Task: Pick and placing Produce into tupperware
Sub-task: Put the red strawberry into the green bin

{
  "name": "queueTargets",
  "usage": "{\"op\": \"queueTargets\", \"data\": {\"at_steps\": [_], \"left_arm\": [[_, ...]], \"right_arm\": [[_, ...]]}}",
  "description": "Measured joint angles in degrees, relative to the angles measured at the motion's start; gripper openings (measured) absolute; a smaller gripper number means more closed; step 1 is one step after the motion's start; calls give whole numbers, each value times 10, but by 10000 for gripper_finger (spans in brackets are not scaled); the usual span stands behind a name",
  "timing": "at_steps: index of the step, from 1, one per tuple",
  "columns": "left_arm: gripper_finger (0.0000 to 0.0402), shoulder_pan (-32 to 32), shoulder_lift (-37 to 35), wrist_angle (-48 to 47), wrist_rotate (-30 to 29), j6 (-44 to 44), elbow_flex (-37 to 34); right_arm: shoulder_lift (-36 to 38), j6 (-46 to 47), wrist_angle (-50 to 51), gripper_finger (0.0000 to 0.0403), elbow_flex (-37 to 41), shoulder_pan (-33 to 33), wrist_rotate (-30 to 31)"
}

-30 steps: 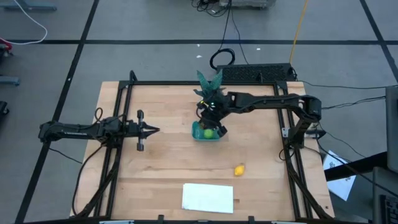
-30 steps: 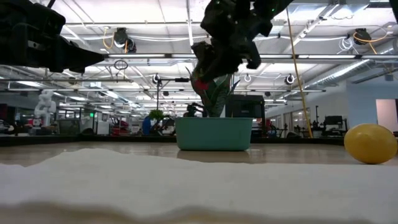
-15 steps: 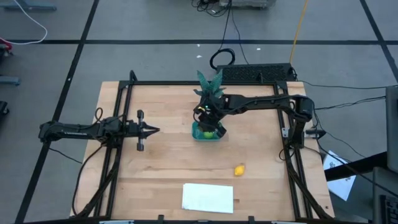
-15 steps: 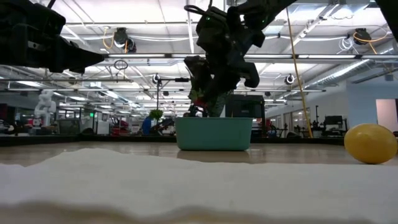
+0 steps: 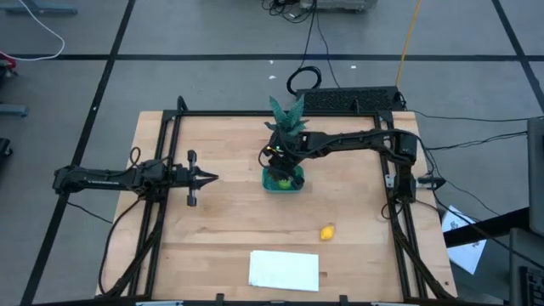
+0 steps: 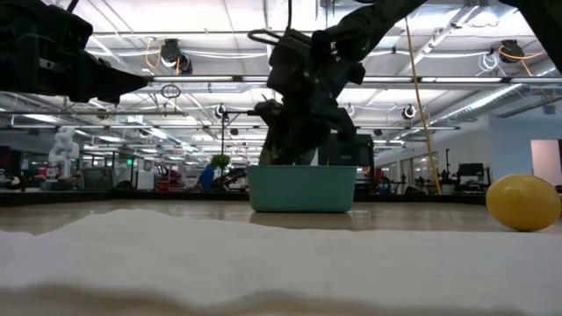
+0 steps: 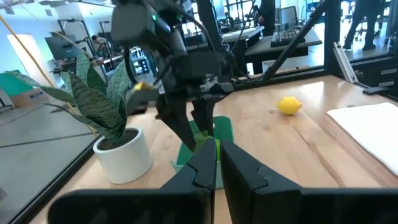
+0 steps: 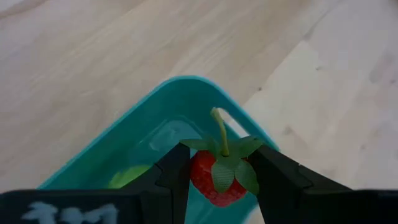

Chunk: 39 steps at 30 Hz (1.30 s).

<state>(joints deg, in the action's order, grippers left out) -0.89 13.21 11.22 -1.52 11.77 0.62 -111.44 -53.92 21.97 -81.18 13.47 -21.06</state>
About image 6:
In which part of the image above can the yellow hanging cable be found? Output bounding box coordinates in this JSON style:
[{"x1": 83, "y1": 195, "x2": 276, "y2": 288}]
[{"x1": 403, "y1": 17, "x2": 443, "y2": 196}]

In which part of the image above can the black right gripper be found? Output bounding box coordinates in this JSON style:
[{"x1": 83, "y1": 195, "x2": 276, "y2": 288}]
[{"x1": 265, "y1": 29, "x2": 366, "y2": 167}]

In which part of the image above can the white cloth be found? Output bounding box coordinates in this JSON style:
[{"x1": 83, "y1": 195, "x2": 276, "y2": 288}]
[{"x1": 0, "y1": 208, "x2": 562, "y2": 316}]

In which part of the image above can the teal plastic container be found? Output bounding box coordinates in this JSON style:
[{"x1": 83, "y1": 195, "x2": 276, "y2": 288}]
[{"x1": 245, "y1": 164, "x2": 359, "y2": 214}]

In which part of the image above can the black monitor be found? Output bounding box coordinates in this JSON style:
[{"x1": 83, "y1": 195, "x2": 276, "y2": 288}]
[{"x1": 318, "y1": 133, "x2": 375, "y2": 168}]

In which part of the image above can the yellow toy lemon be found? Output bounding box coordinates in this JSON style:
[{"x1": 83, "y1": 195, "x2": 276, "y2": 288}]
[{"x1": 485, "y1": 173, "x2": 562, "y2": 233}]

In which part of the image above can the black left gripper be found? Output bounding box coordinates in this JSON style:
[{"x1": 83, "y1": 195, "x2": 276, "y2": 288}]
[{"x1": 0, "y1": 0, "x2": 149, "y2": 105}]

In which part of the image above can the hanging cable reel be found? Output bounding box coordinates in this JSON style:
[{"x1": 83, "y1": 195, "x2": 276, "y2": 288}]
[
  {"x1": 497, "y1": 39, "x2": 545, "y2": 65},
  {"x1": 158, "y1": 38, "x2": 194, "y2": 75}
]

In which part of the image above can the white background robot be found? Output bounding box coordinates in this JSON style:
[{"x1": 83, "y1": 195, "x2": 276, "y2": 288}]
[{"x1": 47, "y1": 126, "x2": 81, "y2": 179}]

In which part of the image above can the small green background plant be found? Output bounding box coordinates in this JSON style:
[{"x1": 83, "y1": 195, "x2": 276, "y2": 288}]
[{"x1": 209, "y1": 153, "x2": 232, "y2": 173}]

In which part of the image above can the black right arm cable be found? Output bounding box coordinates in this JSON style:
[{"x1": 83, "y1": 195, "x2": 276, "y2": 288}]
[{"x1": 247, "y1": 28, "x2": 283, "y2": 47}]

